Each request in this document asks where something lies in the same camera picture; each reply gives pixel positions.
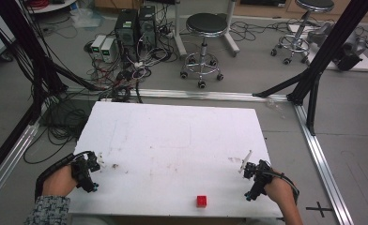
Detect white power supply box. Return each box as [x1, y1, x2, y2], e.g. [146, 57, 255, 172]
[90, 34, 107, 60]
[100, 37, 117, 64]

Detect black round stool chrome base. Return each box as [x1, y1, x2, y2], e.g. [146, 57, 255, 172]
[269, 0, 336, 66]
[178, 12, 229, 90]

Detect bundle of black cables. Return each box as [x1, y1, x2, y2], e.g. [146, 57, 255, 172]
[23, 95, 99, 165]

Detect white round table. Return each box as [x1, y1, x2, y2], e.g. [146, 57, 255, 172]
[24, 0, 79, 15]

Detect grey machine on white board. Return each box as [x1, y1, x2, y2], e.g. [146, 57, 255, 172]
[287, 22, 368, 73]

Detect person's right hand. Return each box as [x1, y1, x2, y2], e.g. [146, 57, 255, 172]
[264, 175, 297, 206]

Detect black computer tower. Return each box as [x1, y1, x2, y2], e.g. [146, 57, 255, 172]
[137, 5, 158, 50]
[114, 8, 140, 62]

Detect clear plastic bag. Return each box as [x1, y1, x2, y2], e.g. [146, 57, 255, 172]
[69, 7, 106, 30]

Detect tangle of cables and plugs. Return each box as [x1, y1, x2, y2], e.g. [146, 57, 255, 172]
[83, 18, 178, 104]

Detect white stand legs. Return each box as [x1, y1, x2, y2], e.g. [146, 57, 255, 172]
[172, 0, 241, 59]

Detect aluminium floor rail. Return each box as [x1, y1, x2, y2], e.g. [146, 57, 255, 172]
[292, 104, 356, 225]
[0, 122, 41, 212]
[64, 87, 290, 103]

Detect black metal frame post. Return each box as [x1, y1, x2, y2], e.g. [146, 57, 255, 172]
[0, 0, 105, 186]
[252, 0, 368, 137]

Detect person's left hand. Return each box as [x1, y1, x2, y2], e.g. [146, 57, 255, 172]
[41, 165, 80, 198]

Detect red block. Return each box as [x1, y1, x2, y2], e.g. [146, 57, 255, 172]
[195, 195, 208, 209]

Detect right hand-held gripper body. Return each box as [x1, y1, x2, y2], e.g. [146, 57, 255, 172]
[243, 159, 274, 203]

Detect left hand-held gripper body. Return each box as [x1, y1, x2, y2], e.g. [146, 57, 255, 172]
[70, 151, 101, 193]

